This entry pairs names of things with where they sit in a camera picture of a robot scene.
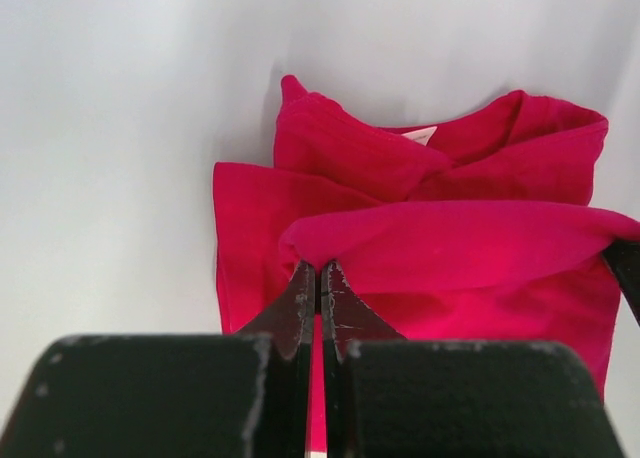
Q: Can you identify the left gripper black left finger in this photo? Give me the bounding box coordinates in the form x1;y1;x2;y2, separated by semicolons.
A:
1;262;316;457

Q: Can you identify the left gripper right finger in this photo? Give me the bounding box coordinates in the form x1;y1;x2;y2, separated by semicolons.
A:
320;262;623;457

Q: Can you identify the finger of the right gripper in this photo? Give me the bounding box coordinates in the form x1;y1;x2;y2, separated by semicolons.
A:
602;240;640;323

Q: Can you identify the magenta t shirt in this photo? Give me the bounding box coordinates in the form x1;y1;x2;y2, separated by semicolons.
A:
212;76;639;457

